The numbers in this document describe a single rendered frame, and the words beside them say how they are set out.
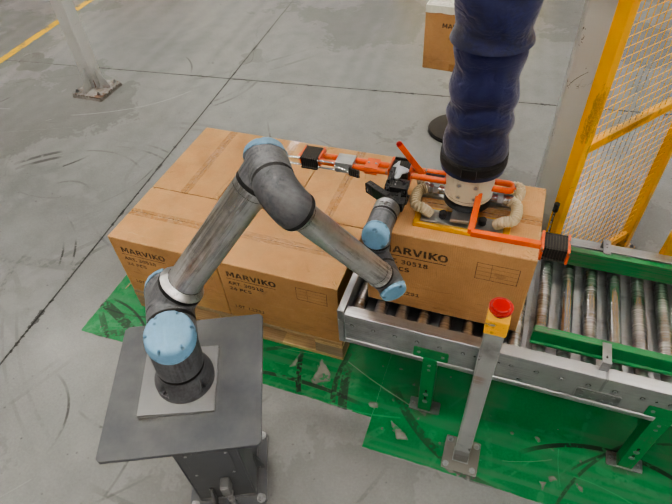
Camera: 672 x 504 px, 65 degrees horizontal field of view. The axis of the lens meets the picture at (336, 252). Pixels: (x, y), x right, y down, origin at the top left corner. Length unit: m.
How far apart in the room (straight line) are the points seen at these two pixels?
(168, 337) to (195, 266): 0.22
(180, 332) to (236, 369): 0.31
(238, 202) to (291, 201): 0.19
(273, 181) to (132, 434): 0.93
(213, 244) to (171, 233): 1.15
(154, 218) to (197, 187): 0.29
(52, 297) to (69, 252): 0.37
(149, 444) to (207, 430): 0.18
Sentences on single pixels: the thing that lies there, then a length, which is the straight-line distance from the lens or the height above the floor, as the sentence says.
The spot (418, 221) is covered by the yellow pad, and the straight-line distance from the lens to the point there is 1.94.
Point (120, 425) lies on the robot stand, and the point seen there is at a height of 0.75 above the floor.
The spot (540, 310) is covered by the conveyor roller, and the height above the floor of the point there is 0.55.
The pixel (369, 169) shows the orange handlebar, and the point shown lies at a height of 1.08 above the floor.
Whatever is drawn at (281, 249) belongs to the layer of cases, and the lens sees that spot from 2.47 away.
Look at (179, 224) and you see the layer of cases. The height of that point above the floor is 0.54.
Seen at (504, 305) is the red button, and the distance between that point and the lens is 1.62.
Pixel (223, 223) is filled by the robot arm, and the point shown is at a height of 1.29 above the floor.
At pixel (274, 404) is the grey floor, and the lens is 2.62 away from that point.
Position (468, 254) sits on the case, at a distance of 1.91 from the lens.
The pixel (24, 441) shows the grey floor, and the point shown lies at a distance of 2.97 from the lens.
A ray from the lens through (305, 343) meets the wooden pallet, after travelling 2.75.
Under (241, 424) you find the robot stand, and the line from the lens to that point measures 1.75.
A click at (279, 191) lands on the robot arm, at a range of 1.33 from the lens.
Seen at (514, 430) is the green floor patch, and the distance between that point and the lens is 2.60.
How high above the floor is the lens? 2.28
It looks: 46 degrees down
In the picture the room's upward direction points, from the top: 4 degrees counter-clockwise
